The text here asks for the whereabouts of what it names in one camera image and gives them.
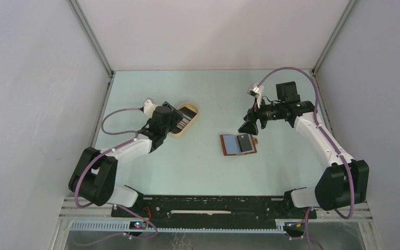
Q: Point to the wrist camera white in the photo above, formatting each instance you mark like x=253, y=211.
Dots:
x=149, y=107
x=256, y=91

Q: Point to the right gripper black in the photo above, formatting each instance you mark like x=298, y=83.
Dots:
x=248, y=127

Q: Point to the aluminium frame rail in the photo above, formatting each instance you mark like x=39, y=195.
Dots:
x=110, y=218

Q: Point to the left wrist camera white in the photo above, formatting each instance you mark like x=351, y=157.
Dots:
x=149, y=107

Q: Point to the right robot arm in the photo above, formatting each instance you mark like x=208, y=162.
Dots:
x=344, y=180

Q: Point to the brown leather card holder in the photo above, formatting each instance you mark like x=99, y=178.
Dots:
x=237, y=145

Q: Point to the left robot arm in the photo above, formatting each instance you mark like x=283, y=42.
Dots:
x=94, y=177

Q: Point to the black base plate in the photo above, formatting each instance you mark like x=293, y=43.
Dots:
x=217, y=212

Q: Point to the beige oval tray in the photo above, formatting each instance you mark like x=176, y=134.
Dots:
x=179, y=131

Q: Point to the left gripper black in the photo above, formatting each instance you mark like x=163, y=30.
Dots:
x=175, y=116

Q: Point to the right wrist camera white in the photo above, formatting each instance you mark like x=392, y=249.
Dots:
x=256, y=91

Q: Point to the small circuit board led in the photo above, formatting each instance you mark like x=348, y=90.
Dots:
x=138, y=225

